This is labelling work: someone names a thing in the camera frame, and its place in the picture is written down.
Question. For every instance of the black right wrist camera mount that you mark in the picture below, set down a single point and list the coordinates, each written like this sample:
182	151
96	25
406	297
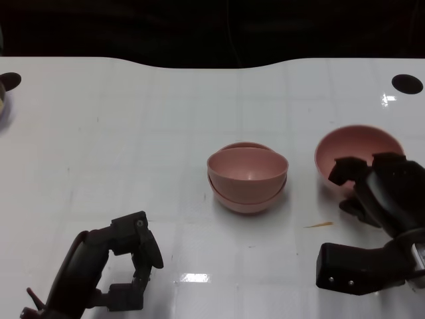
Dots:
348	266

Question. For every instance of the grey round container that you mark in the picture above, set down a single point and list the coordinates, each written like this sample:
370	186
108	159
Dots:
1	101

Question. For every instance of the black round table grommet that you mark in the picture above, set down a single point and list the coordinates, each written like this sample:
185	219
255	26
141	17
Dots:
10	80
407	83

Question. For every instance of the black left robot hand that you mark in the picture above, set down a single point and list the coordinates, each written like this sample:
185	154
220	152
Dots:
86	262

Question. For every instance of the black backdrop cloth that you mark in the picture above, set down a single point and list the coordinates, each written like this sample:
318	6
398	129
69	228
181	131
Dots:
133	30

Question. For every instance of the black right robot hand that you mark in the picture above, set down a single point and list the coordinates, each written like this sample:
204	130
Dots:
395	192

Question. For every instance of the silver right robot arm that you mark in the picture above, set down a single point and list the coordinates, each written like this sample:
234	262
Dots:
420	256

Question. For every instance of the thin orange sliver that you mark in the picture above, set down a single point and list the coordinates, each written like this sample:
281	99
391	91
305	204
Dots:
320	225

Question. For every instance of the pink plastic bowl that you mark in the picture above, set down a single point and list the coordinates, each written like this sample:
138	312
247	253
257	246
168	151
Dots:
348	143
245	166
245	206

